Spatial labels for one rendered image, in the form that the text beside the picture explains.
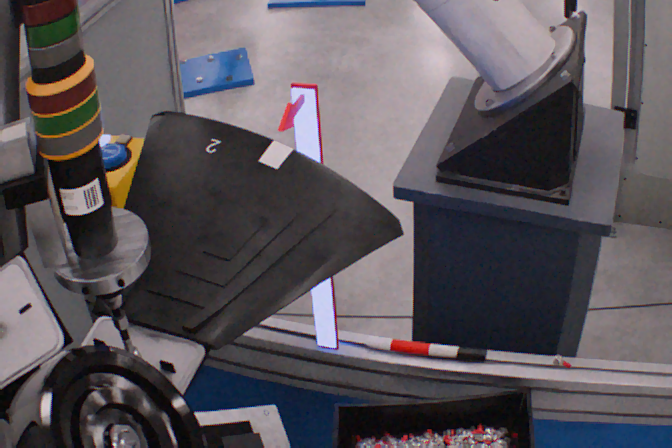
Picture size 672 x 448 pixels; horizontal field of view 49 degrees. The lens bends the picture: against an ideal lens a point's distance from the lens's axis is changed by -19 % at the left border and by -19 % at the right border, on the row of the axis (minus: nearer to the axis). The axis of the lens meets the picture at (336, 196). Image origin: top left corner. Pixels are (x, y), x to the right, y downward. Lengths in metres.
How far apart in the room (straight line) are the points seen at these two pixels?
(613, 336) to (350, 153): 1.18
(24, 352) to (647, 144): 2.14
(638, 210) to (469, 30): 1.58
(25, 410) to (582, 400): 0.70
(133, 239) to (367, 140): 2.47
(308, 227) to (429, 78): 2.67
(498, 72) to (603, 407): 0.46
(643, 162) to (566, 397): 1.57
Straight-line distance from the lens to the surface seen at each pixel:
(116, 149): 0.97
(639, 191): 2.54
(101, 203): 0.46
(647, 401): 1.00
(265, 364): 1.05
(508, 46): 1.08
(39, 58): 0.42
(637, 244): 2.57
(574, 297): 1.19
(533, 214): 1.08
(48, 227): 0.47
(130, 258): 0.48
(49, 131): 0.43
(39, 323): 0.49
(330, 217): 0.67
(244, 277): 0.60
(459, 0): 1.06
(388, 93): 3.20
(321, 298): 0.94
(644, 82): 2.35
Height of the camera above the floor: 1.57
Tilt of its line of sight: 36 degrees down
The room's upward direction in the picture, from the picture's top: 4 degrees counter-clockwise
